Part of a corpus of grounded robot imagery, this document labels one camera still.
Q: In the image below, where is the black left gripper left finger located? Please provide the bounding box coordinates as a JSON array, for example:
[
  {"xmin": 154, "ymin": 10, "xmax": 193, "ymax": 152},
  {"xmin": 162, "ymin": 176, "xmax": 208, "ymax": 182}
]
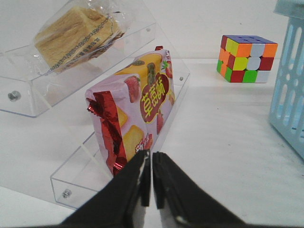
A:
[{"xmin": 62, "ymin": 150, "xmax": 150, "ymax": 225}]

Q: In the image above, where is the multicolour puzzle cube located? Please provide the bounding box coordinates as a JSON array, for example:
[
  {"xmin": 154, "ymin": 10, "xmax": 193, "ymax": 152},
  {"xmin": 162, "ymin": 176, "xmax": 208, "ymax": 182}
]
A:
[{"xmin": 217, "ymin": 35, "xmax": 278, "ymax": 83}]

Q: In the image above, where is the light blue plastic basket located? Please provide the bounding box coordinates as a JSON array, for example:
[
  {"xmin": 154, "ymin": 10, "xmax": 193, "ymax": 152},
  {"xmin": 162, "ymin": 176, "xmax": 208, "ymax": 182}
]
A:
[{"xmin": 269, "ymin": 0, "xmax": 304, "ymax": 157}]

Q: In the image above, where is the clear acrylic left shelf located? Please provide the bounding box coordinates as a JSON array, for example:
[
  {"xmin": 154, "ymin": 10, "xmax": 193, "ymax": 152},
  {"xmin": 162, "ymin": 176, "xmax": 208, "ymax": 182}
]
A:
[{"xmin": 0, "ymin": 0, "xmax": 190, "ymax": 209}]

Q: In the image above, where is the pink strawberry snack bag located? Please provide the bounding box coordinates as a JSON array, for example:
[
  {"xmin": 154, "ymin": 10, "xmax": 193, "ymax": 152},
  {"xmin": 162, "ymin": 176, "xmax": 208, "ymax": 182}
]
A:
[{"xmin": 85, "ymin": 46, "xmax": 175, "ymax": 175}]

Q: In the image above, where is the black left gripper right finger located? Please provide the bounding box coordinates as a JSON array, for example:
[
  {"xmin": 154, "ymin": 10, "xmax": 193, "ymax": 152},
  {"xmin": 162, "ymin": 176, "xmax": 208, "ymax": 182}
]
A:
[{"xmin": 152, "ymin": 151, "xmax": 245, "ymax": 226}]

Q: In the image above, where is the bread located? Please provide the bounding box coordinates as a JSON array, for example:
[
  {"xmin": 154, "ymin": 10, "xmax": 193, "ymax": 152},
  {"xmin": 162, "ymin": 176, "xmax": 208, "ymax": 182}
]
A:
[{"xmin": 34, "ymin": 6, "xmax": 123, "ymax": 73}]

